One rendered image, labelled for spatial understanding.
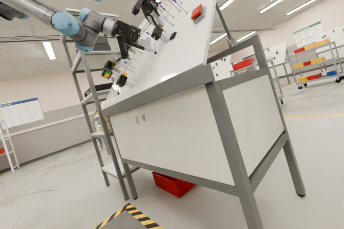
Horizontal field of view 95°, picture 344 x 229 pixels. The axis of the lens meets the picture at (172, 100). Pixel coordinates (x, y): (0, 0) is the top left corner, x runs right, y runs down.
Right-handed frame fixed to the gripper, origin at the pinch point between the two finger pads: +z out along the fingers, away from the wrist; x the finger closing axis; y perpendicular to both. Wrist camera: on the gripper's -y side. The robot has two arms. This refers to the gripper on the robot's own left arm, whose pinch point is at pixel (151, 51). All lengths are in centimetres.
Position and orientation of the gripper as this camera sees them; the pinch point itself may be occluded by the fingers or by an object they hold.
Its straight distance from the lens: 86.8
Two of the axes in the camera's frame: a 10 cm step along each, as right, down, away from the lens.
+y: 4.2, -7.9, -4.4
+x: -0.1, -4.9, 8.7
